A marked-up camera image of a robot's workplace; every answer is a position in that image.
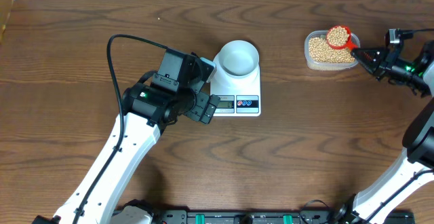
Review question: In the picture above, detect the red plastic measuring scoop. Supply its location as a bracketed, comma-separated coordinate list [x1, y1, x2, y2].
[325, 25, 357, 51]

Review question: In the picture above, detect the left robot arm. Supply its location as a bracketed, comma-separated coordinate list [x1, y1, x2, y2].
[34, 48, 220, 224]

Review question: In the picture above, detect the white digital kitchen scale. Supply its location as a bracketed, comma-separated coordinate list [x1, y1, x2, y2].
[210, 57, 262, 117]

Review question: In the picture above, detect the light grey round bowl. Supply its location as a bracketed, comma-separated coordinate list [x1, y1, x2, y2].
[216, 40, 259, 77]

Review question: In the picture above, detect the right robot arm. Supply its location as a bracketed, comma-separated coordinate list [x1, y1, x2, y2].
[332, 41, 433, 223]

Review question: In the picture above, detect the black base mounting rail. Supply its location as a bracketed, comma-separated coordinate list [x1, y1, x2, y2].
[111, 209, 416, 224]

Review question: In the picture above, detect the clear container of soybeans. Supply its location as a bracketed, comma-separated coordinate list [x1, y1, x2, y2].
[304, 31, 358, 71]

